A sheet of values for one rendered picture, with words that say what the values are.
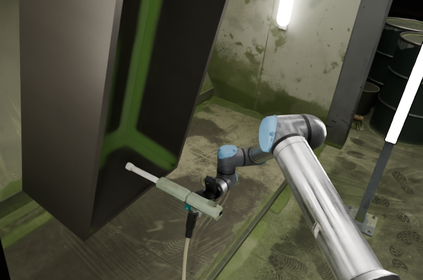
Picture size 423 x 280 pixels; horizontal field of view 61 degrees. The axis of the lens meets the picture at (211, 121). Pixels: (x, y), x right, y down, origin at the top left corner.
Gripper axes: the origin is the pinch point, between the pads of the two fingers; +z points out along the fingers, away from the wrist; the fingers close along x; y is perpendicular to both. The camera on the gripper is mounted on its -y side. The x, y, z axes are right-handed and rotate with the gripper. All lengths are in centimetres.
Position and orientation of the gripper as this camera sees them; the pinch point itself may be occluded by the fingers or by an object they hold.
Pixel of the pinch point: (192, 207)
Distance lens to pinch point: 153.0
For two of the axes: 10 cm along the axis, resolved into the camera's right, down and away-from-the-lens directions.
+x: -8.6, -3.5, 3.8
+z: -4.8, 2.6, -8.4
